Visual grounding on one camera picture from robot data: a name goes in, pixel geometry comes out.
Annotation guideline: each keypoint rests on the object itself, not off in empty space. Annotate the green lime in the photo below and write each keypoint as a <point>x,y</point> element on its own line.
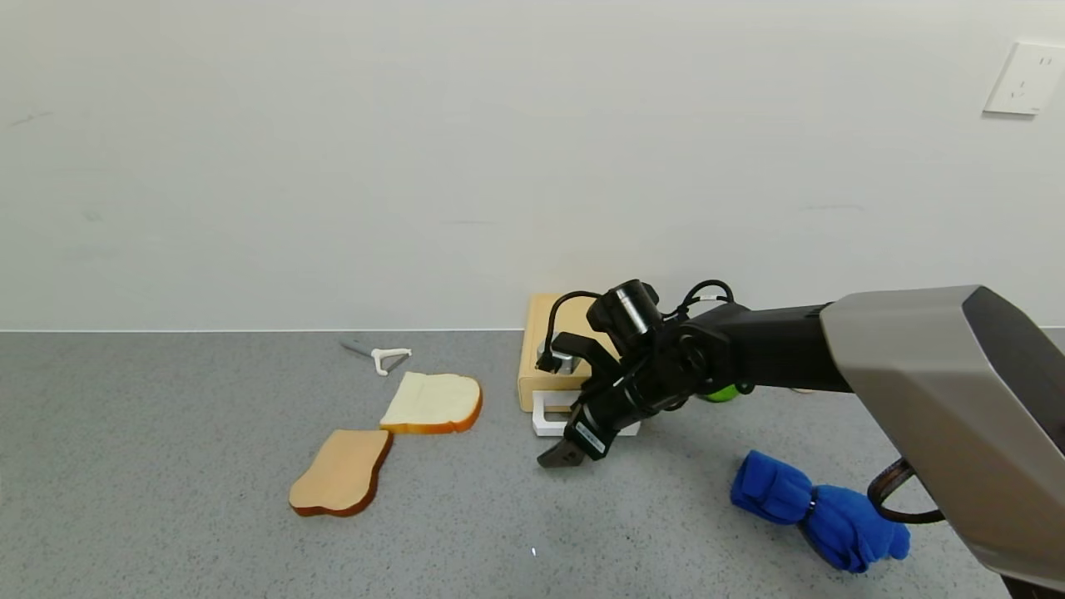
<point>720,393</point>

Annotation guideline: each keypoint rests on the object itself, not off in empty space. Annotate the brown toast bread slice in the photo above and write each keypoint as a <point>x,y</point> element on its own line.
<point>343,472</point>

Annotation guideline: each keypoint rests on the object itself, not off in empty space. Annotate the blue cloth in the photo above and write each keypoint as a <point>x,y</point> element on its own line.
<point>824,512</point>

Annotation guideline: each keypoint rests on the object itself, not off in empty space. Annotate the white wall socket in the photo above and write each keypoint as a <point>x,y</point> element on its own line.
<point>1023,79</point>

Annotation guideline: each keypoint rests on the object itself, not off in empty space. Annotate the white toast bread slice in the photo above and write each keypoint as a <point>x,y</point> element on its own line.
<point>433,401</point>

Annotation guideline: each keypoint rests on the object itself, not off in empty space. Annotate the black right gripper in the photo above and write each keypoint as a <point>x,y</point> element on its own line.
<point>587,436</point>

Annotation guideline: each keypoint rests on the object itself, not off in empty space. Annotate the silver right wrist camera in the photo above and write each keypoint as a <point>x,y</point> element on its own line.
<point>562,359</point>

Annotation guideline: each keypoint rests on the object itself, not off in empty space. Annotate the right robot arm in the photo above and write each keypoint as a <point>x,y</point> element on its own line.
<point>940,374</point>

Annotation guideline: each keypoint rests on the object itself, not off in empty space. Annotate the yellow drawer cabinet housing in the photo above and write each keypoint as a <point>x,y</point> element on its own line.
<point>537,329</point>

